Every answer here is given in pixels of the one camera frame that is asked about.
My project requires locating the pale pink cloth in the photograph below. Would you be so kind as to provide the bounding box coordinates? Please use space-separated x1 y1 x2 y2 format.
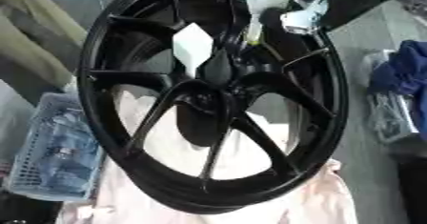
54 90 359 224

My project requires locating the olive green fabric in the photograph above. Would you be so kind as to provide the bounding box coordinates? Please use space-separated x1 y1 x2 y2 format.
0 0 91 90

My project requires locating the blue cloth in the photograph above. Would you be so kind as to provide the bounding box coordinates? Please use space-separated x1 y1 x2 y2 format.
368 39 427 134

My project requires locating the clear plastic bag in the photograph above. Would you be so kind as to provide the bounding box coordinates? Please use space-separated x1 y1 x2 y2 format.
365 91 420 144

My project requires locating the black spoked wheel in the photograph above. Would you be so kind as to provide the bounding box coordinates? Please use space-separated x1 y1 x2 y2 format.
74 0 351 215

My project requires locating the blue plastic basket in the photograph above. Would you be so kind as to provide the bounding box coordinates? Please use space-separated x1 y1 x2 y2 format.
3 92 107 202

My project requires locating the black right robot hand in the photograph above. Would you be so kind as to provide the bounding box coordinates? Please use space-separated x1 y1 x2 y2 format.
258 0 404 64

